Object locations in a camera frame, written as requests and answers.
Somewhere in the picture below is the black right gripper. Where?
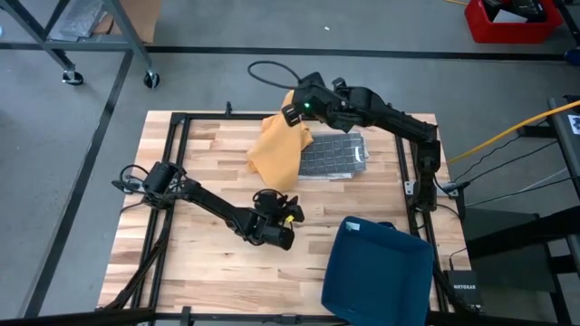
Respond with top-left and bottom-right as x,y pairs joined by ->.
281,72 -> 346,129

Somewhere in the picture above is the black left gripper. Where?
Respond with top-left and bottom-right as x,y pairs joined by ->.
246,188 -> 306,252

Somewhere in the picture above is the yellow towel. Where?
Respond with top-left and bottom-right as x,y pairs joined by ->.
246,89 -> 314,194

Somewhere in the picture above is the white towel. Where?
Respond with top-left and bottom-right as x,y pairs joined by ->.
296,131 -> 371,181

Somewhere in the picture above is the navy fabric storage bin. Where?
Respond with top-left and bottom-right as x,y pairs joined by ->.
320,216 -> 435,326

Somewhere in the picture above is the flat brown cardboard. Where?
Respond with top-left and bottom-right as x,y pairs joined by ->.
93,0 -> 162,44

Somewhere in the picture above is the wheeled grey metal workbench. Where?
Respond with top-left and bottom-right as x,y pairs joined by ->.
0,0 -> 161,90

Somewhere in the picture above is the red plastic bin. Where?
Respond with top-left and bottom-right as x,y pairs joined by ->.
463,0 -> 566,45

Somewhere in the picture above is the black metal stand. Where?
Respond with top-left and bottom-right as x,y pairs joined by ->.
461,94 -> 580,326

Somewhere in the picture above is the clear plastic sheet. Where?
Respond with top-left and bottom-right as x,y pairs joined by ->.
60,0 -> 108,39

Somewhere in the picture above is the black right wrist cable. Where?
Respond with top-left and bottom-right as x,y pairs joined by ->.
246,60 -> 304,91

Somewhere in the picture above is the black aluminium table frame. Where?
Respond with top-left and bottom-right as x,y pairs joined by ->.
97,110 -> 459,319

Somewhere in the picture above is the black left arm base cable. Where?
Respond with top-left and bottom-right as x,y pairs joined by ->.
118,163 -> 151,185

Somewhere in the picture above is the black Netgear network switch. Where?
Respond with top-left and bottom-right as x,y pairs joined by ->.
443,269 -> 484,310

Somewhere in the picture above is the yellow cable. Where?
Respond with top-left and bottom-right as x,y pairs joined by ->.
447,100 -> 580,165

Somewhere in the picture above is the white floor cable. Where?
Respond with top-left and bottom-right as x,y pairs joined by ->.
516,168 -> 570,194

